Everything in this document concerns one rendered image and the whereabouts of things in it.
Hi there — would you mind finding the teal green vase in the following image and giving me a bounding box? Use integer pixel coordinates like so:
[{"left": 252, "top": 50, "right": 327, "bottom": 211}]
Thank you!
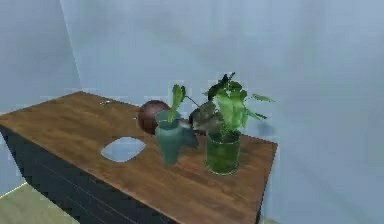
[{"left": 154, "top": 110, "right": 200, "bottom": 167}]

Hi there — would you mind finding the green leaf sprig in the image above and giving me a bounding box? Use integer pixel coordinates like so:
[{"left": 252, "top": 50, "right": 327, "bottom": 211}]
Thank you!
[{"left": 167, "top": 83, "right": 188, "bottom": 124}]

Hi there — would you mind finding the dark red round ball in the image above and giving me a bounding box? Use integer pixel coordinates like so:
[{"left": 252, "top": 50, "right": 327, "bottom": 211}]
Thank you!
[{"left": 137, "top": 99, "right": 172, "bottom": 136}]

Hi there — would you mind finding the green house plant glass pot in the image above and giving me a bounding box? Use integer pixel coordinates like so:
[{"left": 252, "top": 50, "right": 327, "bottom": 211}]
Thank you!
[{"left": 188, "top": 72, "right": 276, "bottom": 176}]

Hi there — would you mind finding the pale blue flat dish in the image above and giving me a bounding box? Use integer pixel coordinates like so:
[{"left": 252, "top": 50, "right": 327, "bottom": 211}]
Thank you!
[{"left": 100, "top": 136, "right": 147, "bottom": 164}]

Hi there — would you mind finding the wooden top dark dresser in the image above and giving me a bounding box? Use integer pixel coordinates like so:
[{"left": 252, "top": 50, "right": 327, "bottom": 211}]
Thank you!
[{"left": 0, "top": 90, "right": 279, "bottom": 224}]

